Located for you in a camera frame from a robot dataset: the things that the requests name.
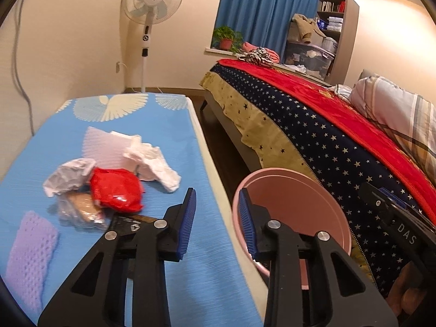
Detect red floral blanket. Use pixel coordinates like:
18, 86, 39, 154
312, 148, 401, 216
211, 59, 435, 222

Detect pink folded clothes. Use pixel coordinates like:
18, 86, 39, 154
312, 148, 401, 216
243, 42, 280, 63

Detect striped plaid pillow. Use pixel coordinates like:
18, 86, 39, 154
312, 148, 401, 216
350, 76, 435, 182

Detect white paper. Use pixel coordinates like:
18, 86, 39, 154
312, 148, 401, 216
123, 143, 181, 193

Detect white foam net sheet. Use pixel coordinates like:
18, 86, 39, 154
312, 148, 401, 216
82, 126, 142, 171

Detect blue patterned ironing board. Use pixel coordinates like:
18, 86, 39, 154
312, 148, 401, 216
1, 94, 265, 326

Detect grey wall cable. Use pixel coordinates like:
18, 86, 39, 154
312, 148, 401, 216
11, 0, 36, 137

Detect potted green plant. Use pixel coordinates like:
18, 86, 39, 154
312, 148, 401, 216
211, 26, 244, 53

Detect zebra striped cloth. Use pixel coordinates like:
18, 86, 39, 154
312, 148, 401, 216
238, 47, 275, 67

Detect purple foam net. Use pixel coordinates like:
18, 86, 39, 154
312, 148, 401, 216
5, 211, 59, 313

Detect navy star bed sheet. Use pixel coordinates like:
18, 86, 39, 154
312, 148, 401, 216
200, 63, 421, 297

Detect white tissue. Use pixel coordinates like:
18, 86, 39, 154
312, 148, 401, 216
43, 158, 96, 197

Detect white standing fan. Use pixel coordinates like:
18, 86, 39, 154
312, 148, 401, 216
121, 0, 182, 93

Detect red snack packet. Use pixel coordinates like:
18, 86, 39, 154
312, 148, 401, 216
90, 168, 145, 214

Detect wall power plug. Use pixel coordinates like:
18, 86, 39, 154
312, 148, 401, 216
115, 61, 128, 73

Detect clear storage bin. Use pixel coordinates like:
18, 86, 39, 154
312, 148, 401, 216
284, 41, 335, 80

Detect clear bag with bread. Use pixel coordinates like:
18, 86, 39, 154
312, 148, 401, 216
57, 190, 109, 230

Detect beige jacket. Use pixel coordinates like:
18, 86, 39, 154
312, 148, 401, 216
292, 13, 325, 47

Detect blue window curtain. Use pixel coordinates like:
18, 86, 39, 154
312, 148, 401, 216
214, 0, 319, 61

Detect wooden bookshelf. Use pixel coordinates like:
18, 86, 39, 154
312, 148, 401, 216
317, 0, 359, 85

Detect person hand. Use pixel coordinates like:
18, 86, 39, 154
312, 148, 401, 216
386, 261, 426, 317

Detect pink plastic trash bin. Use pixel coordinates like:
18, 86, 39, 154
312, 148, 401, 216
232, 167, 353, 290

